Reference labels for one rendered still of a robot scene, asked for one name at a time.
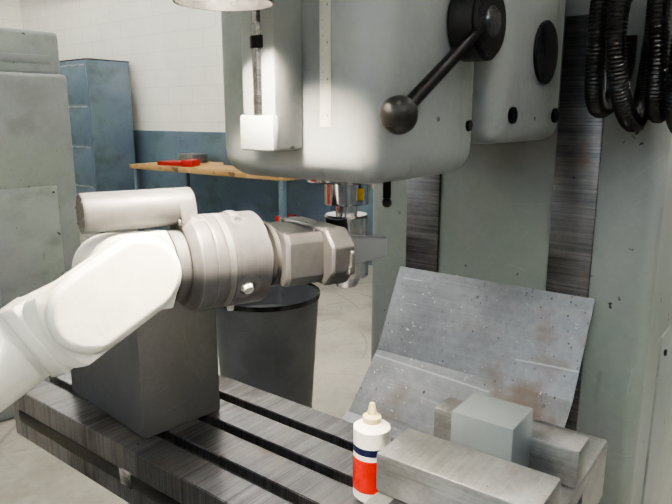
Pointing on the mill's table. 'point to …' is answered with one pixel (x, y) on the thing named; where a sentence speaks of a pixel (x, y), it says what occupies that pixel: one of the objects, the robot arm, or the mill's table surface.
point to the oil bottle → (363, 434)
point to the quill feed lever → (397, 123)
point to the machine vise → (544, 457)
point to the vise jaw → (457, 475)
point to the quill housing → (361, 94)
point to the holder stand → (157, 372)
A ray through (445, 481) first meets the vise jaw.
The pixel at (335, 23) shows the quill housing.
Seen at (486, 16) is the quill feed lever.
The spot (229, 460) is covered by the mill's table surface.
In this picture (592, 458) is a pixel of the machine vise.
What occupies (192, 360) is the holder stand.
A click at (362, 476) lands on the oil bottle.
